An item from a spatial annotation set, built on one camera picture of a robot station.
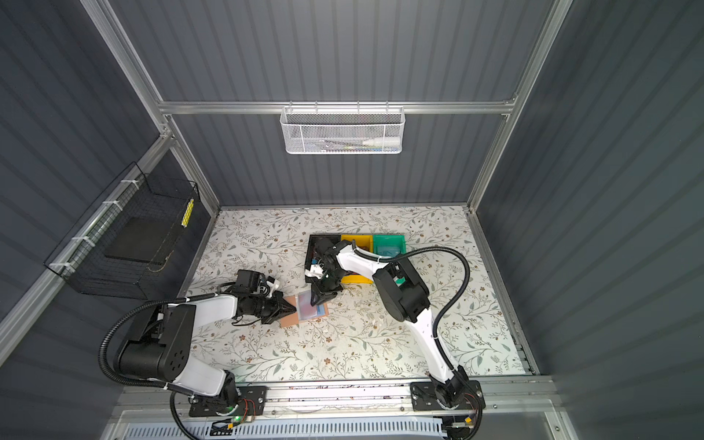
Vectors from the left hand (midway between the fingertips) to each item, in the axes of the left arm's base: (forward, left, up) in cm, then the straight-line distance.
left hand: (297, 312), depth 89 cm
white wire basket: (+78, -13, +20) cm, 82 cm away
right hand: (+3, -6, +1) cm, 7 cm away
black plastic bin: (+14, -7, +19) cm, 24 cm away
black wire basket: (+6, +42, +29) cm, 51 cm away
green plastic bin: (+25, -32, +3) cm, 41 cm away
